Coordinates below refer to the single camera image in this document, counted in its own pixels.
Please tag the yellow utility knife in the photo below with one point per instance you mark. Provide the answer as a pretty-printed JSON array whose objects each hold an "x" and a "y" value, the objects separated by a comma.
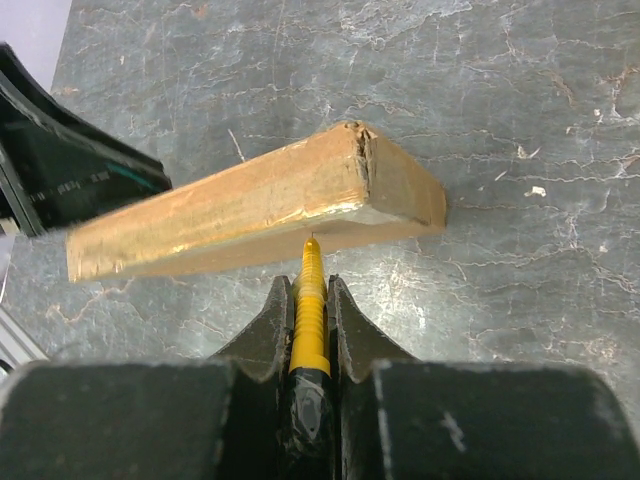
[{"x": 307, "y": 419}]

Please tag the brown cardboard express box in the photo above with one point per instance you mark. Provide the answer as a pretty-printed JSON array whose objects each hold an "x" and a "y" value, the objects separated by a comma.
[{"x": 347, "y": 186}]

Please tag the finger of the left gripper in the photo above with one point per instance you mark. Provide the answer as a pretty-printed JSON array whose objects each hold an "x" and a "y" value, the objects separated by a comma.
[{"x": 58, "y": 170}]

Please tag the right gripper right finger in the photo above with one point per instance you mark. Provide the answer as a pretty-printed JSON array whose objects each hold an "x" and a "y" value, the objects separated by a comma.
[{"x": 400, "y": 417}]

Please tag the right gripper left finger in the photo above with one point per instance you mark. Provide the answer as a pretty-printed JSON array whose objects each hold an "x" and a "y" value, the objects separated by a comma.
[{"x": 213, "y": 418}]

